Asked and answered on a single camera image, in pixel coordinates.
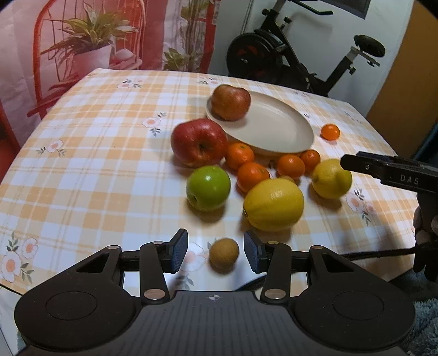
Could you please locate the beige oval plate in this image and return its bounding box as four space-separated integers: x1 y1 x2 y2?
205 91 315 156

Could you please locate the small yellow lemon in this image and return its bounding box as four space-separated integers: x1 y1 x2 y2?
310 159 353 200

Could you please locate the large yellow lemon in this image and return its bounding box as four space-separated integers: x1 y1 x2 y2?
243 178 305 231

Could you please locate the bright red apple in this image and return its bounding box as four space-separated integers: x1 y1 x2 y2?
171 119 229 168

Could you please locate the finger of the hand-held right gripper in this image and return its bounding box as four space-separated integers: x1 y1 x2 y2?
340 152 438 193

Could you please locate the black exercise bike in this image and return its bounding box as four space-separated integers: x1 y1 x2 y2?
226 0 387 98

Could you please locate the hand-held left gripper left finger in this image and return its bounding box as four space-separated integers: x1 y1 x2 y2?
73 229 189 305

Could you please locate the person's right hand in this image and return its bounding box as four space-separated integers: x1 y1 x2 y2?
413 206 438 283

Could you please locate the orange wooden door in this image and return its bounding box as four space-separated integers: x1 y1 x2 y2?
366 0 438 158

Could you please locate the green apple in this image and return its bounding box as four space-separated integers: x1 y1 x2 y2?
186 166 231 211

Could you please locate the dull red apple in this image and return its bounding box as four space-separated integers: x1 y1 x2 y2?
210 84 251 121

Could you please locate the mandarin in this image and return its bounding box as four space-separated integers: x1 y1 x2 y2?
276 155 306 179
321 124 341 141
225 142 255 171
237 162 272 193
300 150 321 174

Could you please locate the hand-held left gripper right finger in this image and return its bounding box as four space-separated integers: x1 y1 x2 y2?
244 229 360 305

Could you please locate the printed pink backdrop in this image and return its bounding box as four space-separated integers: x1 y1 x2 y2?
0 0 221 161

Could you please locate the grey fluffy blanket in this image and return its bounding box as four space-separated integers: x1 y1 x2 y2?
392 269 438 356

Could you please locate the dark window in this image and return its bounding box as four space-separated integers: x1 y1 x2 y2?
322 0 372 19

